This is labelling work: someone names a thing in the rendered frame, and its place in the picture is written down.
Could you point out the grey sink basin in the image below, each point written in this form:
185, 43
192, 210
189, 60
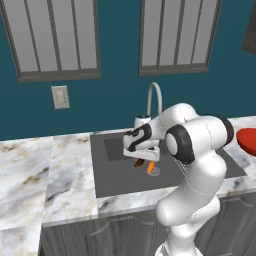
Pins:
116, 176

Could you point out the grey cupboard door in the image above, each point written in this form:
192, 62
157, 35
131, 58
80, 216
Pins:
123, 236
233, 226

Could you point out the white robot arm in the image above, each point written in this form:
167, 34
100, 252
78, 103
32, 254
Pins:
196, 173

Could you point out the grey framed window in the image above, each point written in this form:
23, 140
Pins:
178, 33
53, 36

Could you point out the dark wall cupboard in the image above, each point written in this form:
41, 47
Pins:
250, 26

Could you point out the brown banana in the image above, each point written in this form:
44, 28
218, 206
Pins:
138, 163

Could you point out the beige wall socket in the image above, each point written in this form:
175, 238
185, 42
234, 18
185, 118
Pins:
60, 97

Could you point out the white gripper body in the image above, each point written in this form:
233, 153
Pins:
143, 153

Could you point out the orange carrot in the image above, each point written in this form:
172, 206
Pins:
150, 167

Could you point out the red bowl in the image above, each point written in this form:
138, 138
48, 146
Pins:
247, 140

